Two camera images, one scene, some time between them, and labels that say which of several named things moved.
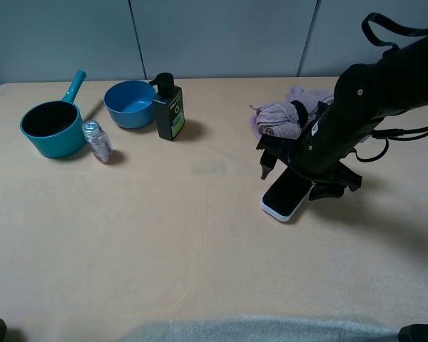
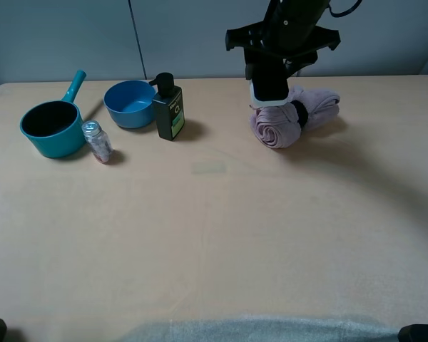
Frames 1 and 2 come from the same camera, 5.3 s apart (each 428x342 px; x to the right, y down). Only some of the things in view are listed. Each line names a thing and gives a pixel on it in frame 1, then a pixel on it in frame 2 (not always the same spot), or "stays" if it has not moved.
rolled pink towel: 282,119 stays
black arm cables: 408,134 to 347,12
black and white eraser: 286,195 to 255,102
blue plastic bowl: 130,103 stays
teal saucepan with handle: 55,128 stays
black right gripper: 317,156 to 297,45
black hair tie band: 302,112 stays
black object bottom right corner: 421,333 stays
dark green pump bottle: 169,107 stays
